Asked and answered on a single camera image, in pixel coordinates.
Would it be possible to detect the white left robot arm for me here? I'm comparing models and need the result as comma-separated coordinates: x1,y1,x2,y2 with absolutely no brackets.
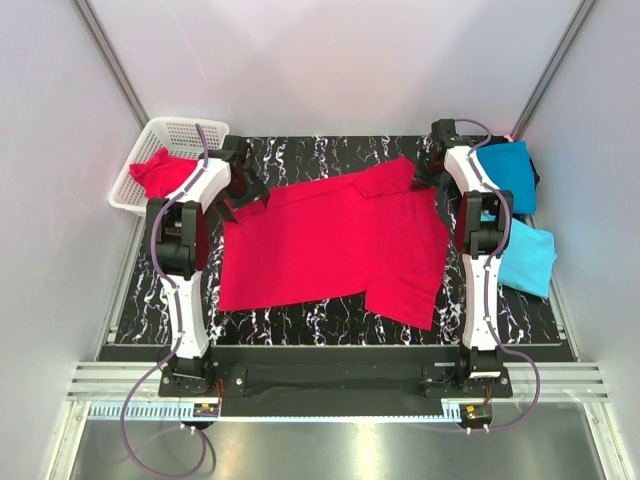
145,135,270,397

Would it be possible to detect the left aluminium corner post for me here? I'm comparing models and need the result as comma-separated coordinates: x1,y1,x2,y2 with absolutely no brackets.
71,0,150,128

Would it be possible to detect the folded teal t shirt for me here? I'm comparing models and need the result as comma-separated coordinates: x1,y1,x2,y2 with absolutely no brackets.
472,140,540,216

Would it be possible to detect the right aluminium corner post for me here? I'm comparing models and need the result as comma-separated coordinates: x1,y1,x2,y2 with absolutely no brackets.
511,0,600,139

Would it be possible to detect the red t shirt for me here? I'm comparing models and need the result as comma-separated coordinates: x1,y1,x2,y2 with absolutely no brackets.
218,157,449,330
129,147,198,199

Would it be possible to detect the aluminium corner post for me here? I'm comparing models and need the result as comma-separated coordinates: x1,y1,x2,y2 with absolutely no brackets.
71,0,150,128
511,0,600,139

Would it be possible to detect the white plastic basket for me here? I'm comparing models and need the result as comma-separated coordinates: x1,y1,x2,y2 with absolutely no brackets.
108,116,230,217

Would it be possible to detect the folded light blue t shirt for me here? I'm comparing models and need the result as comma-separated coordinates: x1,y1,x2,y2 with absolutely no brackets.
498,219,557,299

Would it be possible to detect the aluminium frame rail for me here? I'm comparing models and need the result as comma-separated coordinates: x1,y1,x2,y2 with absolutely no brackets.
68,362,608,402

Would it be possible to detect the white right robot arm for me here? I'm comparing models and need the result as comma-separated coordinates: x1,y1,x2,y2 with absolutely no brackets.
412,119,513,401

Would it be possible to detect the red t shirt in basket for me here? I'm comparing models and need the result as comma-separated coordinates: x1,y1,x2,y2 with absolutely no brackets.
129,147,198,199

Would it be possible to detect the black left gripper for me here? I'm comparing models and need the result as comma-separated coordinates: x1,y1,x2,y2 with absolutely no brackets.
213,167,268,223

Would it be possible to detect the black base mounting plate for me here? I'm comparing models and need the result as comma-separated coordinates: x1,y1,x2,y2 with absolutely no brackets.
159,346,513,419

